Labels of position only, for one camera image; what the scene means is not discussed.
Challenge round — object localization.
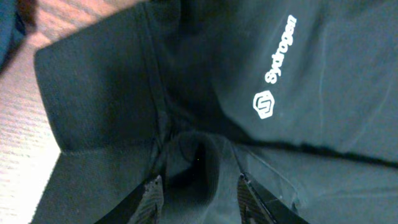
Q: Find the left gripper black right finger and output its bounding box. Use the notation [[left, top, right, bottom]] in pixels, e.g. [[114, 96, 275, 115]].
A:
[[237, 173, 308, 224]]

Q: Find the black polo shirt white logo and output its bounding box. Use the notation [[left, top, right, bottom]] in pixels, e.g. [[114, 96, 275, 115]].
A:
[[33, 0, 397, 223]]

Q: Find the folded navy blue garment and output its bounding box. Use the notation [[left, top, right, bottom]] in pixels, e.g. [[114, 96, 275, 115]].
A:
[[1, 0, 26, 67]]

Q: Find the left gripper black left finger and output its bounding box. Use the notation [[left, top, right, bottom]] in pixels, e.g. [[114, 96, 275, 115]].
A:
[[96, 175, 164, 224]]

